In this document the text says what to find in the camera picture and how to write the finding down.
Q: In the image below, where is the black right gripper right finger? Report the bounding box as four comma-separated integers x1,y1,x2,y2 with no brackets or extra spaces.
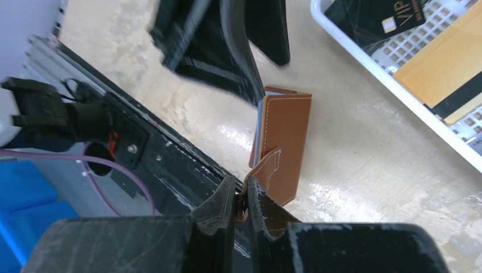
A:
246,177,448,272

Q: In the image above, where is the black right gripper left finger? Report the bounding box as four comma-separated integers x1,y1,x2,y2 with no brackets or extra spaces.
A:
23,176,236,272

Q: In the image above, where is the brown leather card holder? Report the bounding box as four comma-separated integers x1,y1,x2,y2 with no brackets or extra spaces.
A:
236,86,312,223

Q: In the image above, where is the white plastic basket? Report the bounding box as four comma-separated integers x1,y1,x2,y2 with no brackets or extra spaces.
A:
309,0,482,175

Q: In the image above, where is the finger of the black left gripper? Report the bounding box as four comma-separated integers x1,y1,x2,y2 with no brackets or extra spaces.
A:
149,0,265,106
244,0,290,67

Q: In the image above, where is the aluminium frame rail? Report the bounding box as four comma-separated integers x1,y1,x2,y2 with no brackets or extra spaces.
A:
22,1,115,98

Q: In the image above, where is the gold striped credit card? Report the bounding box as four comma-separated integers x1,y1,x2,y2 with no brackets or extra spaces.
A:
394,1,481,125

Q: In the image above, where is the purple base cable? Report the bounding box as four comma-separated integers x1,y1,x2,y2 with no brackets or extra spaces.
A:
0,148,157,217

